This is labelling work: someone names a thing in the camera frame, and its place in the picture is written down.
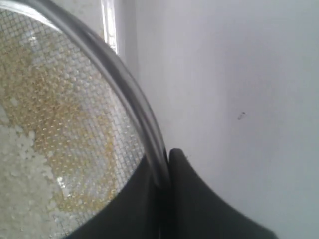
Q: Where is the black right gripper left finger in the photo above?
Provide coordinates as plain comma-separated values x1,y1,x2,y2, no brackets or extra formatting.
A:
66,157,159,239

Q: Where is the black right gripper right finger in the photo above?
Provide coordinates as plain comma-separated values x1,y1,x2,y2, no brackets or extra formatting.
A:
160,148,277,239

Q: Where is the yellow and white grain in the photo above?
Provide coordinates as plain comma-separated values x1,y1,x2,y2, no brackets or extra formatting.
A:
0,30,117,239

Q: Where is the round steel mesh sieve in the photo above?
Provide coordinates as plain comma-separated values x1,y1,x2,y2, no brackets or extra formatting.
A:
0,0,170,239

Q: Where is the clear plastic tray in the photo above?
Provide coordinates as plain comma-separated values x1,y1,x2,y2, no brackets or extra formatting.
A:
100,0,119,54

